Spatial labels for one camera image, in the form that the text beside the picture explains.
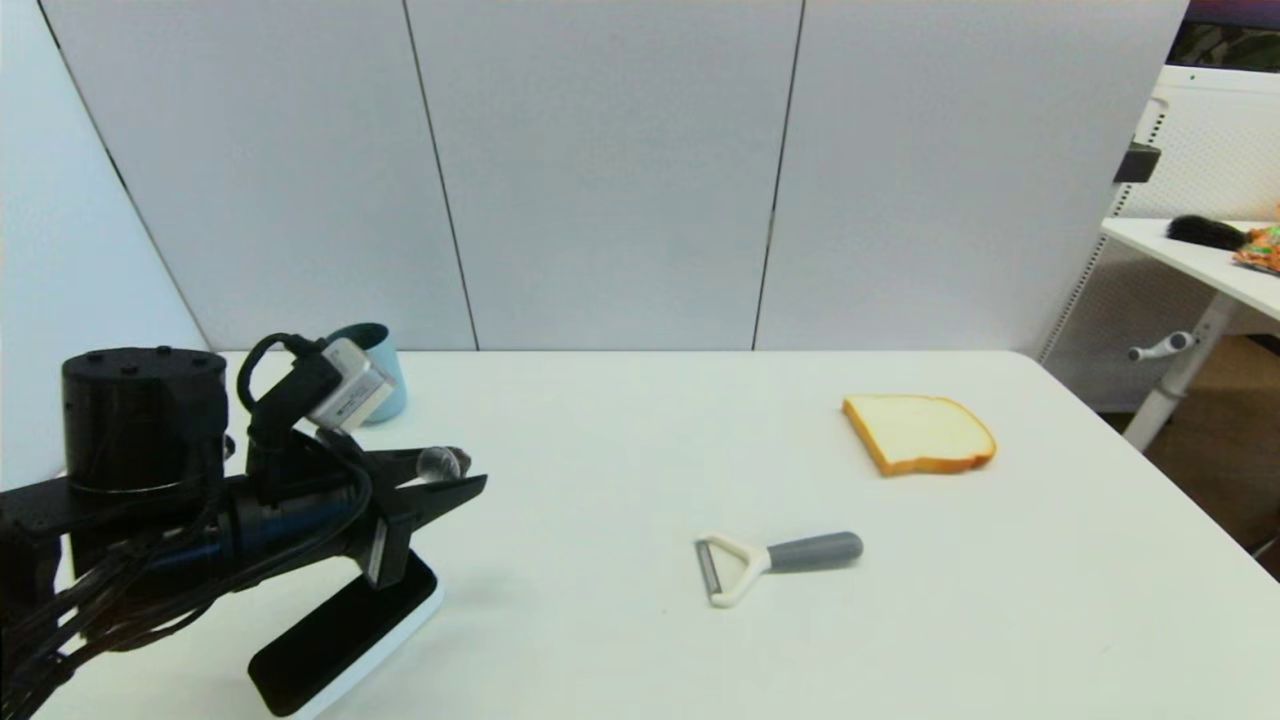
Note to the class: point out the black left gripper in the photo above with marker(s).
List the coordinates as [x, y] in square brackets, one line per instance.
[300, 510]

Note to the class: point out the silver coffee capsule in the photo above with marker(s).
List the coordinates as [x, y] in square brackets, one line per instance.
[440, 463]

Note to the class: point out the black and white board eraser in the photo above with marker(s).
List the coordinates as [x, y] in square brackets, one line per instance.
[350, 630]

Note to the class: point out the light blue plastic cup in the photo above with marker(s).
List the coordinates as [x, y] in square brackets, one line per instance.
[385, 365]

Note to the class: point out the slice of white bread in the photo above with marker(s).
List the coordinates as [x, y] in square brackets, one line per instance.
[920, 433]

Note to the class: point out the small black box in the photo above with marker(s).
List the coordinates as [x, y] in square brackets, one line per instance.
[1138, 161]

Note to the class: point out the white side table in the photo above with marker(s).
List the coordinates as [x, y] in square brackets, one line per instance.
[1200, 262]

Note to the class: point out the black bristle brush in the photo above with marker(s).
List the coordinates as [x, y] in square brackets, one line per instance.
[1205, 231]

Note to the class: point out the white perforated panel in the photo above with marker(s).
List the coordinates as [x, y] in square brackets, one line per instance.
[1215, 140]

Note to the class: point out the orange snack packet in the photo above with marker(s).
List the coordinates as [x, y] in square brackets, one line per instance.
[1264, 248]

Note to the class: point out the dark screen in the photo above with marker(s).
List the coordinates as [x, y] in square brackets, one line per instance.
[1235, 35]

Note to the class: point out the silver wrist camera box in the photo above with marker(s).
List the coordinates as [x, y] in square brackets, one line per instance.
[350, 390]

